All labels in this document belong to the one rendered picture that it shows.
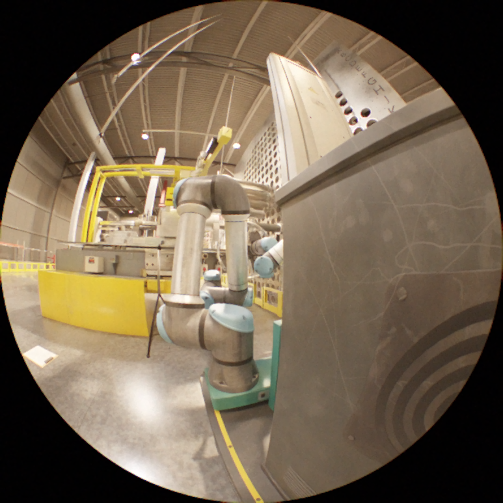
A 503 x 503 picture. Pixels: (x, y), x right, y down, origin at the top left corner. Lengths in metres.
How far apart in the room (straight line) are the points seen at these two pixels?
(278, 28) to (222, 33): 2.17
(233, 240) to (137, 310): 1.46
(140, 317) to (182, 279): 1.41
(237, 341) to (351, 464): 0.35
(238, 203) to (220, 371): 0.47
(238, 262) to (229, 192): 0.23
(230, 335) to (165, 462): 0.67
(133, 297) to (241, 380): 1.49
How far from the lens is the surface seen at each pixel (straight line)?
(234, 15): 8.68
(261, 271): 0.62
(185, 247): 0.46
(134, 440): 0.94
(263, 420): 0.55
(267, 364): 0.61
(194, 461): 0.84
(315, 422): 0.17
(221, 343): 0.42
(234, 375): 0.46
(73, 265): 2.68
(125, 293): 1.81
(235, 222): 0.51
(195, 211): 0.50
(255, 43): 8.89
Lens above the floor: 0.76
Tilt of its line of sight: 5 degrees up
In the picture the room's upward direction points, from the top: straight up
